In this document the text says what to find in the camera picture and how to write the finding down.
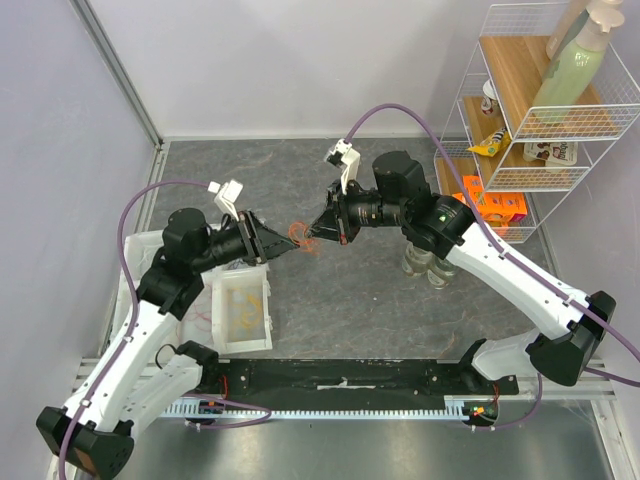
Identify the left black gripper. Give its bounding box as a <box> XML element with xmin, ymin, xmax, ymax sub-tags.
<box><xmin>192</xmin><ymin>208</ymin><xmax>300</xmax><ymax>273</ymax></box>

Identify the orange wire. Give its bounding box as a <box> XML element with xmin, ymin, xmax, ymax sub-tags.
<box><xmin>288</xmin><ymin>221</ymin><xmax>321</xmax><ymax>258</ymax></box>

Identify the yellow wire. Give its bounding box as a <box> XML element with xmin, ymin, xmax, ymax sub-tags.
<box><xmin>227</xmin><ymin>289</ymin><xmax>264</xmax><ymax>332</ymax></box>

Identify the pink wire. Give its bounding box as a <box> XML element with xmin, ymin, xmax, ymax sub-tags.
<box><xmin>184</xmin><ymin>299</ymin><xmax>213</xmax><ymax>334</ymax></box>

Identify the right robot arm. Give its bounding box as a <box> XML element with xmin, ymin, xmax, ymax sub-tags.
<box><xmin>308</xmin><ymin>146</ymin><xmax>616</xmax><ymax>394</ymax></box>

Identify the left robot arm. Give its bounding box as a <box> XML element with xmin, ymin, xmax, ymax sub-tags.
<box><xmin>36</xmin><ymin>208</ymin><xmax>297</xmax><ymax>479</ymax></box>

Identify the white compartment tray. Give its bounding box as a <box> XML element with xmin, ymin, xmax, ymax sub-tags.
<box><xmin>109</xmin><ymin>230</ymin><xmax>273</xmax><ymax>355</ymax></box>

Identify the left glass water bottle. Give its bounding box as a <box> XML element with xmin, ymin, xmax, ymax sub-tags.
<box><xmin>401</xmin><ymin>242</ymin><xmax>434</xmax><ymax>277</ymax></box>

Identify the glass water bottle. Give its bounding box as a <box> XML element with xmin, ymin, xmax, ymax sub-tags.
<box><xmin>427</xmin><ymin>256</ymin><xmax>456</xmax><ymax>289</ymax></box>
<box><xmin>401</xmin><ymin>242</ymin><xmax>434</xmax><ymax>277</ymax></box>

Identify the right glass water bottle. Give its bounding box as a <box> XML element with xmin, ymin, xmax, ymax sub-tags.
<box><xmin>427</xmin><ymin>256</ymin><xmax>456</xmax><ymax>289</ymax></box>

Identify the orange snack box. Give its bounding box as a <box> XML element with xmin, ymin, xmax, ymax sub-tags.
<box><xmin>462</xmin><ymin>175</ymin><xmax>529</xmax><ymax>238</ymax></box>

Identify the yellow snack bag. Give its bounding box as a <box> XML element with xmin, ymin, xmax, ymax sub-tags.
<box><xmin>467</xmin><ymin>127</ymin><xmax>511</xmax><ymax>158</ymax></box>

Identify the small white cup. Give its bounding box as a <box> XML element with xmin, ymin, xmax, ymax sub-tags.
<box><xmin>481</xmin><ymin>79</ymin><xmax>501</xmax><ymax>117</ymax></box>

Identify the green lotion pump bottle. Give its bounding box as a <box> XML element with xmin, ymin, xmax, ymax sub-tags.
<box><xmin>532</xmin><ymin>1</ymin><xmax>625</xmax><ymax>125</ymax></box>

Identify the beige pump bottle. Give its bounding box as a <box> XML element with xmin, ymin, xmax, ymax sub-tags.
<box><xmin>546</xmin><ymin>0</ymin><xmax>610</xmax><ymax>60</ymax></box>

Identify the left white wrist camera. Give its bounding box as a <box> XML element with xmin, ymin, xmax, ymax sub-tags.
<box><xmin>207</xmin><ymin>179</ymin><xmax>244</xmax><ymax>220</ymax></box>

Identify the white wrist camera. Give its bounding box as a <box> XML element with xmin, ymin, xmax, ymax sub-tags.
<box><xmin>325</xmin><ymin>139</ymin><xmax>361</xmax><ymax>194</ymax></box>
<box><xmin>207</xmin><ymin>179</ymin><xmax>244</xmax><ymax>220</ymax></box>

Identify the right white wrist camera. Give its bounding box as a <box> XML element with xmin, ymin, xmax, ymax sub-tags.
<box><xmin>325</xmin><ymin>139</ymin><xmax>361</xmax><ymax>194</ymax></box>

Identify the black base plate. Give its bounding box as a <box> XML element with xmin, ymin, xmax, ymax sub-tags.
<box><xmin>196</xmin><ymin>359</ymin><xmax>519</xmax><ymax>410</ymax></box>

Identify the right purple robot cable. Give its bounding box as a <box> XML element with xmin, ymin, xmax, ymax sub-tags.
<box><xmin>344</xmin><ymin>103</ymin><xmax>640</xmax><ymax>431</ymax></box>

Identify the white wire shelf rack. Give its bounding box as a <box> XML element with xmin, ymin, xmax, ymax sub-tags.
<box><xmin>434</xmin><ymin>2</ymin><xmax>639</xmax><ymax>244</ymax></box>

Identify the aluminium corner post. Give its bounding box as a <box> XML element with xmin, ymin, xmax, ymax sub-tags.
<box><xmin>69</xmin><ymin>0</ymin><xmax>164</xmax><ymax>148</ymax></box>

